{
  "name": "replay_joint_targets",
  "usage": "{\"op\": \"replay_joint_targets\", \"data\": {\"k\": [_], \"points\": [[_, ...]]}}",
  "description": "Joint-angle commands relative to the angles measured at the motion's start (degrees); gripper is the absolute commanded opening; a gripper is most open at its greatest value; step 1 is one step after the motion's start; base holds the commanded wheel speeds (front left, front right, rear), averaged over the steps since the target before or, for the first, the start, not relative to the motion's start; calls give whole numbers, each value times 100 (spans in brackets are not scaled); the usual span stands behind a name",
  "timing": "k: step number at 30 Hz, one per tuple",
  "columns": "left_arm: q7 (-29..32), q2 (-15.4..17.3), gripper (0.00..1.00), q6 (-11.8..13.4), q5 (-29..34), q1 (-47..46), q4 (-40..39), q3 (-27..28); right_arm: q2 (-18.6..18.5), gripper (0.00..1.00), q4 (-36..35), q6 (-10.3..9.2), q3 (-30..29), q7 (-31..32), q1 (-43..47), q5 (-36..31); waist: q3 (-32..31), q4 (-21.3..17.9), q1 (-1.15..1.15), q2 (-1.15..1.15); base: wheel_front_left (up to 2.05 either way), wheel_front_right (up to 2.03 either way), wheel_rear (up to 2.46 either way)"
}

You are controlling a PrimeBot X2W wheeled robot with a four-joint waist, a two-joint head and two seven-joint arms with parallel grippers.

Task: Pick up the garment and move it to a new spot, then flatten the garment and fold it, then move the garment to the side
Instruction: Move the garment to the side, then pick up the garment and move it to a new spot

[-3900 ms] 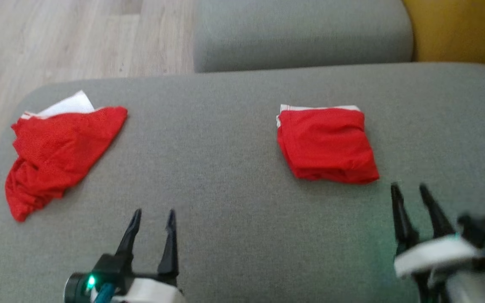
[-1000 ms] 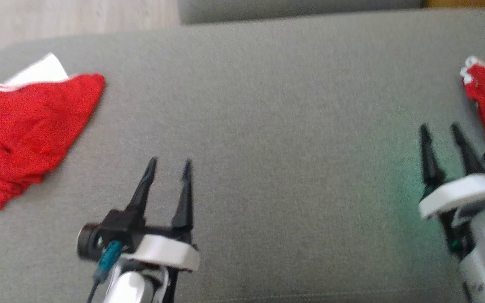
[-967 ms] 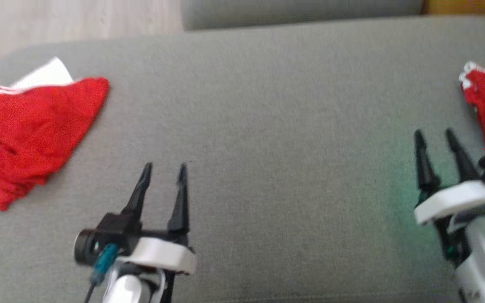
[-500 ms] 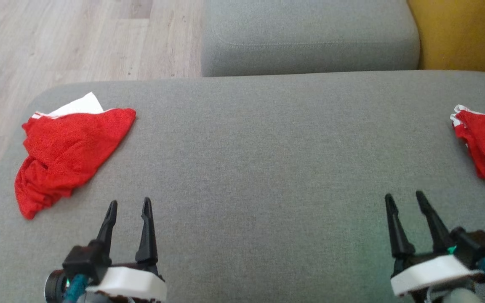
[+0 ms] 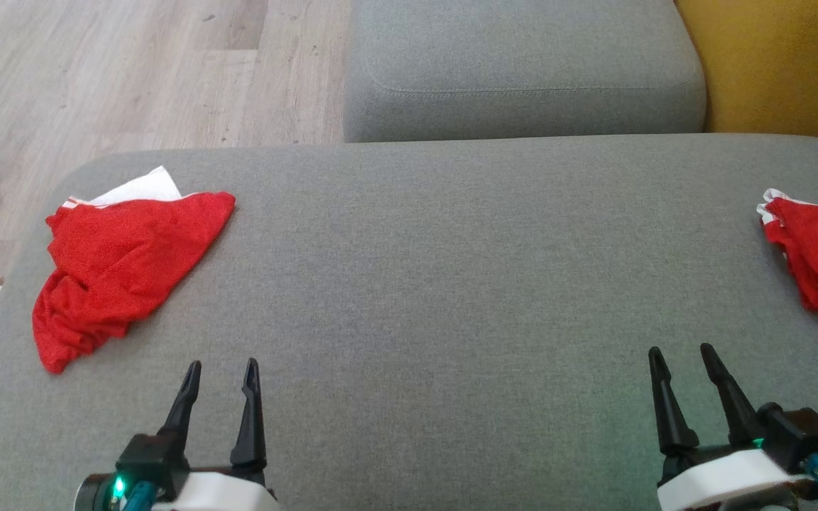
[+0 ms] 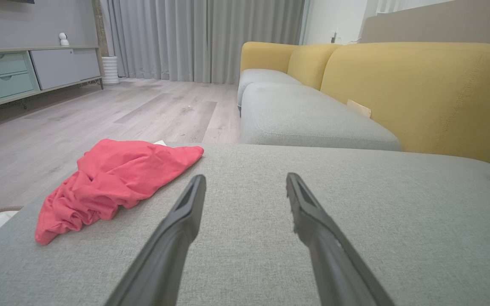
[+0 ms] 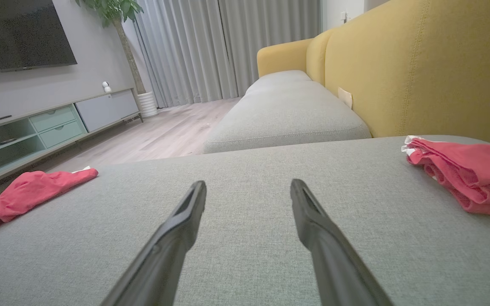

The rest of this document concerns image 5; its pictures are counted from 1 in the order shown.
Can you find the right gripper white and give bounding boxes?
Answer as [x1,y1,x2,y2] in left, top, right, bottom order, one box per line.
[648,343,816,511]

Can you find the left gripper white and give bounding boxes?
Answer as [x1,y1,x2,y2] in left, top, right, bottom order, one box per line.
[152,358,280,511]

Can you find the red white basketball jersey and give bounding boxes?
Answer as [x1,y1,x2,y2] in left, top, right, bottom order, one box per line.
[31,165,236,375]

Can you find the large grey sofa seat cushion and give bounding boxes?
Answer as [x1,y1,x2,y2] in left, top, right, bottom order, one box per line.
[0,133,818,511]

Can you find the yellow sofa backrest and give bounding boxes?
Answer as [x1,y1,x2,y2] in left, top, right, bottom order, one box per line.
[673,0,818,151]

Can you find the small grey sofa seat cushion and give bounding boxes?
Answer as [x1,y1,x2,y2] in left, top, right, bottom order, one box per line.
[344,0,708,144]

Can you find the teal left camera cable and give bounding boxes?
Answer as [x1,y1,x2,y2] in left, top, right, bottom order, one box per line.
[124,480,160,511]

